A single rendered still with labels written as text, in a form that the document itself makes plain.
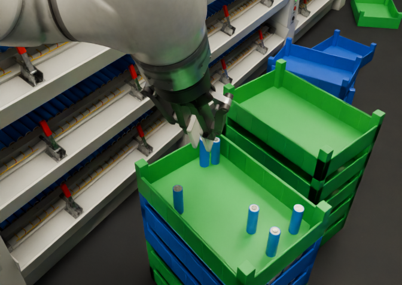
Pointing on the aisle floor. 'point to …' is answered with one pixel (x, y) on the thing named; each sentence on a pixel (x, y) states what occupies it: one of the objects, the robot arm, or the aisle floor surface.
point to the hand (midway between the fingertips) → (200, 134)
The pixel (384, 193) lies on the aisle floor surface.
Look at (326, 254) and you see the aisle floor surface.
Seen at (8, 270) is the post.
